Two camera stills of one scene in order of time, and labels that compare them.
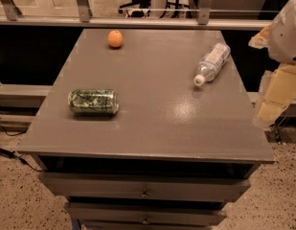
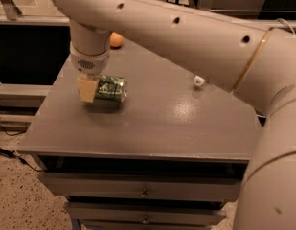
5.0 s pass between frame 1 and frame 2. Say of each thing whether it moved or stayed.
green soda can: moved
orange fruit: stayed
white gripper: moved
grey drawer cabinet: stayed
